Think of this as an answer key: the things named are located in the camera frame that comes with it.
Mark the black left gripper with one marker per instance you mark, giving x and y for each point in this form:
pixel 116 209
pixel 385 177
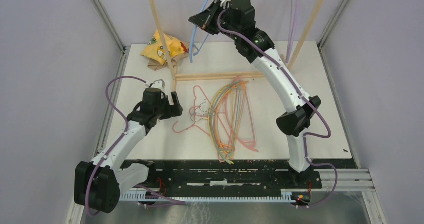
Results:
pixel 174 110

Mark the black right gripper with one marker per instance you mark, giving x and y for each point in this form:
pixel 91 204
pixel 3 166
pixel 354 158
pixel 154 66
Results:
pixel 204 19

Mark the green hanger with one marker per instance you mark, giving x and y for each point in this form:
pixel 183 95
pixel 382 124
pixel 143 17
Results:
pixel 232 129

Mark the orange hanger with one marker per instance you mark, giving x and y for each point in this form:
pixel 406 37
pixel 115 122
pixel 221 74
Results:
pixel 220 146

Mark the purple hanger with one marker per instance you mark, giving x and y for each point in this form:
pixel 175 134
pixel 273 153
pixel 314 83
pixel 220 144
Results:
pixel 294 14

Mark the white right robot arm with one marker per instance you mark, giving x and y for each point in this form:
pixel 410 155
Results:
pixel 299 105

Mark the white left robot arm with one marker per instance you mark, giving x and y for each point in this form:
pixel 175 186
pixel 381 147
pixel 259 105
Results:
pixel 100 182

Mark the yellow hanger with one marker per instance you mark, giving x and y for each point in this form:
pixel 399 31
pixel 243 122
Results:
pixel 224 151

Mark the beige cloth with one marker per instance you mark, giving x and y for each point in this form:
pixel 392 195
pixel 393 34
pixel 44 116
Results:
pixel 154 65

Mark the yellow printed cloth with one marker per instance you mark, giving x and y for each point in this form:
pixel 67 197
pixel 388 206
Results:
pixel 156 51

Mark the thin pink wire hanger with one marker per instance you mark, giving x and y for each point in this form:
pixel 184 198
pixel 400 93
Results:
pixel 200 112
pixel 195 90

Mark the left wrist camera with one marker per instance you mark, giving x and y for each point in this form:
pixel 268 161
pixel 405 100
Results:
pixel 160 84

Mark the wooden hanger rack frame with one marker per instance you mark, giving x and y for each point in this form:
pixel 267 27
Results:
pixel 176 77

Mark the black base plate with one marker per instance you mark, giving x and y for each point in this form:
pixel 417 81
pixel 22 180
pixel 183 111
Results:
pixel 212 178

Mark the white cable duct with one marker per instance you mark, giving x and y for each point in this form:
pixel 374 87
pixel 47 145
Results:
pixel 141 196

